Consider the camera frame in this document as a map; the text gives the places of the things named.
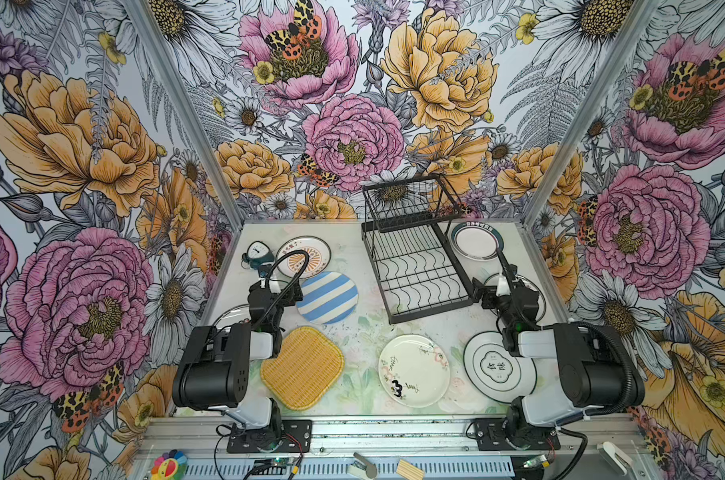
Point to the white floral plate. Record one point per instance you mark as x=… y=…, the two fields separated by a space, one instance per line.
x=414 y=371

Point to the yellow woven square plate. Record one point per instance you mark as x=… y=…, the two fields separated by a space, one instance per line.
x=306 y=368

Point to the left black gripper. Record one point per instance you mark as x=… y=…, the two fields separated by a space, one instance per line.
x=260 y=260

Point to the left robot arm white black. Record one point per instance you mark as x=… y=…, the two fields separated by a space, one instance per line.
x=214 y=372

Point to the white handle object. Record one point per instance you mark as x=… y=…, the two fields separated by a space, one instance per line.
x=616 y=458

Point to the black wire dish rack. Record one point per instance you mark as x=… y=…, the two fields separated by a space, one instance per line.
x=405 y=233

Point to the aluminium front rail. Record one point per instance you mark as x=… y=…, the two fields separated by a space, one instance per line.
x=387 y=436

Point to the colourful round sticker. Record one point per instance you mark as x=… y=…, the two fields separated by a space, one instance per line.
x=171 y=465

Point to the small green rimmed plate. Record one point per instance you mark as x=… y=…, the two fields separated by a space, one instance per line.
x=476 y=240

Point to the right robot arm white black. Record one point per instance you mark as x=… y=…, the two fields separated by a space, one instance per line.
x=548 y=376

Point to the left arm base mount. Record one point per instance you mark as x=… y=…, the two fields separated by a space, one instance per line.
x=294 y=436

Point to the grey clip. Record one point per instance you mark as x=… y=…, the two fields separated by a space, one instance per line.
x=362 y=468

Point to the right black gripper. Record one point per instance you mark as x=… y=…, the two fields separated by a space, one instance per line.
x=485 y=294

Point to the orange sunburst plate left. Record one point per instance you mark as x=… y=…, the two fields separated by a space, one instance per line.
x=309 y=255

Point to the white plate red characters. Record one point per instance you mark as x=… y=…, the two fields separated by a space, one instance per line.
x=234 y=315

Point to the small teal cup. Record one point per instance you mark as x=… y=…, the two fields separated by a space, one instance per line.
x=257 y=254

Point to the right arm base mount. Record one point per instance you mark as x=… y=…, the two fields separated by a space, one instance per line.
x=492 y=434

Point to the blue white striped plate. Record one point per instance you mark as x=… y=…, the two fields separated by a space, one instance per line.
x=329 y=297

